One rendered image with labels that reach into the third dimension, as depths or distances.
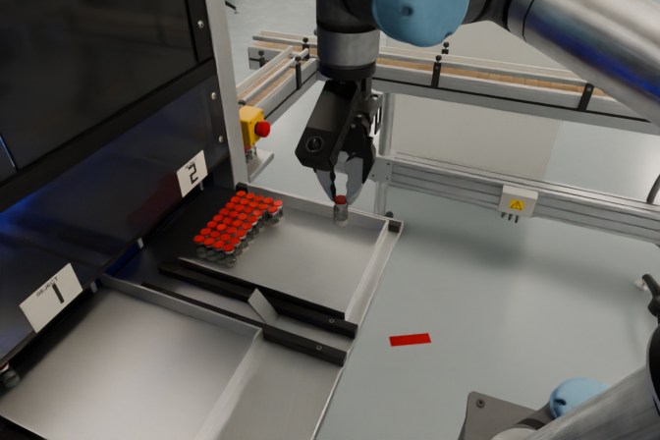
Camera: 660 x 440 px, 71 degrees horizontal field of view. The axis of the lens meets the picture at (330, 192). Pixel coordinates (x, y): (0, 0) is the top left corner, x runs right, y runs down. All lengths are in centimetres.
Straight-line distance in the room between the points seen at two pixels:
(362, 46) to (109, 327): 63
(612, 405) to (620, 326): 186
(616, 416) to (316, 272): 63
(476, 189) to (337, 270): 103
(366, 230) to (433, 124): 146
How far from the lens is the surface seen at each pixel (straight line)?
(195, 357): 82
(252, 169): 120
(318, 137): 54
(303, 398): 76
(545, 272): 233
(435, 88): 163
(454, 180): 183
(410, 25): 42
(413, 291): 207
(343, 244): 96
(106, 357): 86
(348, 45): 54
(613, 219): 190
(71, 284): 80
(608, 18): 45
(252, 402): 76
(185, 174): 94
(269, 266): 92
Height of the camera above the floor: 154
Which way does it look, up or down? 37 degrees down
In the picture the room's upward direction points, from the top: straight up
